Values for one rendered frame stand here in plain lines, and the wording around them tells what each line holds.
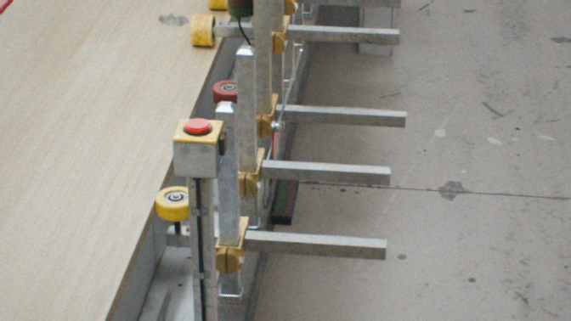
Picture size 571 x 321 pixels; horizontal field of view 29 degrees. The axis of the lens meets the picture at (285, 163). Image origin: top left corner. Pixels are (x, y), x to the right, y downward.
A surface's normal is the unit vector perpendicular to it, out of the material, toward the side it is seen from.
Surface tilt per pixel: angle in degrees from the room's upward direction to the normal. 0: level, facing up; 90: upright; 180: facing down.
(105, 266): 0
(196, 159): 90
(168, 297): 0
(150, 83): 0
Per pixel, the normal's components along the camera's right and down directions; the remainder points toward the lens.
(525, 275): 0.00, -0.87
